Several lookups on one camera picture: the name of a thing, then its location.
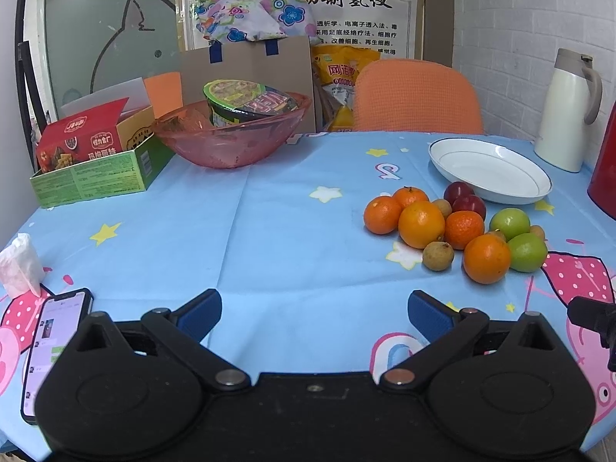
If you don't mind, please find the white paper sheet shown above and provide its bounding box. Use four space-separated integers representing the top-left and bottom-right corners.
60 77 151 118

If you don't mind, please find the white crumpled tissue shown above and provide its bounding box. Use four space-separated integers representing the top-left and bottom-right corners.
0 233 45 299

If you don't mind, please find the back tangerine with stem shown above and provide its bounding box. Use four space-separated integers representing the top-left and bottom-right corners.
393 187 430 208

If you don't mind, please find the front red plum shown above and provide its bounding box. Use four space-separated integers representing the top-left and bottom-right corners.
452 194 487 220

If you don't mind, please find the red thermos jug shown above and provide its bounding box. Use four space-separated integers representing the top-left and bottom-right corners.
587 103 616 219

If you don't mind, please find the blue cartoon tablecloth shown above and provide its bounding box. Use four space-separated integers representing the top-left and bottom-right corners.
0 131 616 460

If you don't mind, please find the orange mesh chair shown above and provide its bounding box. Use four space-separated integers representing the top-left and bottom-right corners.
353 59 484 135

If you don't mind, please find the right tangerine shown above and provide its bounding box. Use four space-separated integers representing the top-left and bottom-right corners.
444 211 484 250

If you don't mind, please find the green cardboard box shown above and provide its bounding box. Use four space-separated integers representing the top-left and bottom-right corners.
30 106 173 208

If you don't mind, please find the floral fabric bundle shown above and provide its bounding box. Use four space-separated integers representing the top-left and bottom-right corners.
189 0 320 45

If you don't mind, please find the smartphone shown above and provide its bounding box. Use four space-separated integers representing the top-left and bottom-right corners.
21 288 93 425

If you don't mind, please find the green jujube rear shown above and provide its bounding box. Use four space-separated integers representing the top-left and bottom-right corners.
490 208 531 241

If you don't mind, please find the rear red plum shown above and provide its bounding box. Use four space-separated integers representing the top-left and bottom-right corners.
444 181 474 206

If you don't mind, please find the yellow snack bag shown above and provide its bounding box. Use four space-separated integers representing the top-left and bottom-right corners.
311 44 380 131

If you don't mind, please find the white ceramic plate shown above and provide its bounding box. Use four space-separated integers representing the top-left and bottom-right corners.
428 138 553 206

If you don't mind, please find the brown longan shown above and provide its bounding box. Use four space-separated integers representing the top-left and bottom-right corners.
432 199 452 219
422 241 454 272
529 225 546 241
487 231 507 243

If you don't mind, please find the white wall poster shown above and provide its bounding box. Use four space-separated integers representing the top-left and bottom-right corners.
175 0 427 62

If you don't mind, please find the green jujube front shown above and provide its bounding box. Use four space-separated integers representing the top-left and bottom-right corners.
507 233 548 273

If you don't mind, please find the green jujube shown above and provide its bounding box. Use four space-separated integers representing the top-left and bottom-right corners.
490 208 531 241
507 233 548 273

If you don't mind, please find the large orange front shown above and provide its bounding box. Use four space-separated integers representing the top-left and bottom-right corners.
462 234 512 285

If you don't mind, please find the left tangerine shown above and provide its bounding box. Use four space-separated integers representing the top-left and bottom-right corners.
363 196 402 235

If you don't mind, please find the orange plastic item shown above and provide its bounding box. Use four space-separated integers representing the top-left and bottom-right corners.
144 72 184 119

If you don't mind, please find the instant noodle cup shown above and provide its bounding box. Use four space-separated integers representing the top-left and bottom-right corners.
203 79 298 127

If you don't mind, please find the white thermos jug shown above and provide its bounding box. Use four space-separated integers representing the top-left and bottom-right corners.
534 48 603 173

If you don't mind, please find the large orange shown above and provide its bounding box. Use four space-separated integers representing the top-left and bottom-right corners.
398 201 446 250
462 234 512 285

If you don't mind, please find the red plum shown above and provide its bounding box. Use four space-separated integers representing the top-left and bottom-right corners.
452 194 487 220
444 181 474 206

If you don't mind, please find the red snack box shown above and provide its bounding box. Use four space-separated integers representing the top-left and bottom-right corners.
35 98 127 173

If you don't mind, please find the brown cardboard box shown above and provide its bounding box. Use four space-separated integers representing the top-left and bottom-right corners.
179 35 314 105

